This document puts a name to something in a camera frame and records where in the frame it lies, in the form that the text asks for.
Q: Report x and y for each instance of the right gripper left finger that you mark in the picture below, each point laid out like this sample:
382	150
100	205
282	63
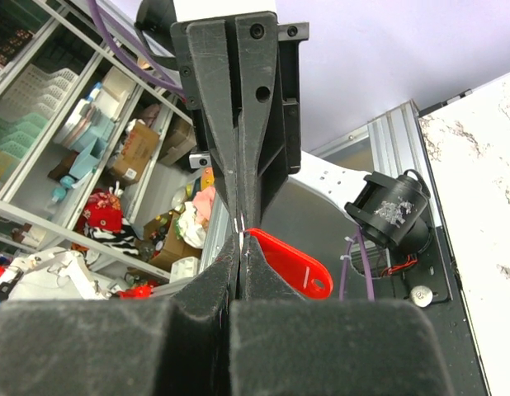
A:
175	345

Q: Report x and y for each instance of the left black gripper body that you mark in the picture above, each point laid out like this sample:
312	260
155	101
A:
289	38

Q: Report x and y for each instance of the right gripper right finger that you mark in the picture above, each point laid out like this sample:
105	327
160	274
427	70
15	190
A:
294	347

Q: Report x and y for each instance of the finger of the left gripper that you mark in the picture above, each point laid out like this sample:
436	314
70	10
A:
262	158
213	44

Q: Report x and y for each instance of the red key fob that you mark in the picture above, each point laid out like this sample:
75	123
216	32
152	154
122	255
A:
300	271

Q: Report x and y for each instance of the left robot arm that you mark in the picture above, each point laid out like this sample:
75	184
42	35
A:
387	209

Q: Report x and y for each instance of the cardboard box on shelf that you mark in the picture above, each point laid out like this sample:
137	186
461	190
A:
132	154

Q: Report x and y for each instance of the red plush toy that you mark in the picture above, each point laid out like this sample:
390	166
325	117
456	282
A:
102	221

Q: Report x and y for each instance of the white storage shelf rack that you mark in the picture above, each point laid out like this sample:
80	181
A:
65	102

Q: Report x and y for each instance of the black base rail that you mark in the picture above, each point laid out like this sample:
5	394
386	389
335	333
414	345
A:
448	313

